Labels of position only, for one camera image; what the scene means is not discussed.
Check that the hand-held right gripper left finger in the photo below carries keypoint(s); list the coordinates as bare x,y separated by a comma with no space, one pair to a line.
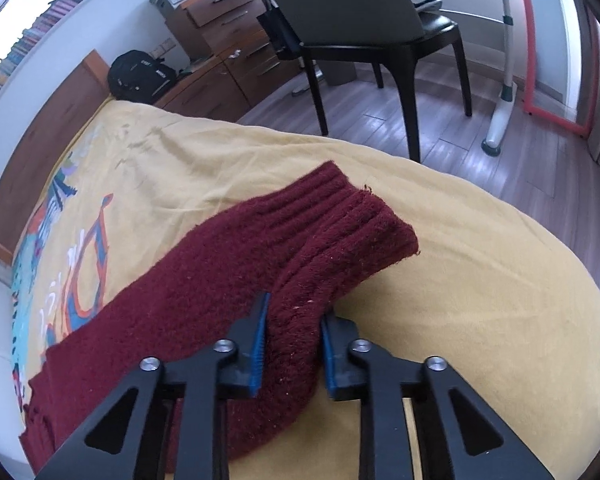
261,345

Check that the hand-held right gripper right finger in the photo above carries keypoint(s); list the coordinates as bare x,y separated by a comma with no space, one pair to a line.
328,355

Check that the maroon knit sweater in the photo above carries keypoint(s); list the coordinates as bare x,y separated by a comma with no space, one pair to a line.
180,300

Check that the yellow printed blanket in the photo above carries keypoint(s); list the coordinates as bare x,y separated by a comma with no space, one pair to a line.
480,285

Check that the low wooden nightstand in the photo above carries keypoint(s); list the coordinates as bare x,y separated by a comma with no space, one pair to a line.
205,92

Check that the black backpack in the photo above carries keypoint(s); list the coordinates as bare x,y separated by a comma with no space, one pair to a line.
137,77

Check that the wooden headboard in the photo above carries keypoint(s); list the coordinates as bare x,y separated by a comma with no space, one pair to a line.
45,135

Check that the wooden drawer cabinet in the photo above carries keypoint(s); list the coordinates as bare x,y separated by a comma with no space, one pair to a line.
240,35

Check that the white floor stand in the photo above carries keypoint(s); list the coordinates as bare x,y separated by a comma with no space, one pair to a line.
502,95

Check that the black bag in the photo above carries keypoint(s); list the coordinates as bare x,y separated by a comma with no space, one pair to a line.
279,32

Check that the black chair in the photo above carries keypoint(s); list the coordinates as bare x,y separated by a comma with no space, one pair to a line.
355,15

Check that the red framed mirror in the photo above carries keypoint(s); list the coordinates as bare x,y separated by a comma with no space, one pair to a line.
530,60

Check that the row of books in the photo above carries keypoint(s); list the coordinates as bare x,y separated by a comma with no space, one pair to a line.
35,25

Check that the wall socket plate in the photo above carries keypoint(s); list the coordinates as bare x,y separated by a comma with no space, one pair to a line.
161,48

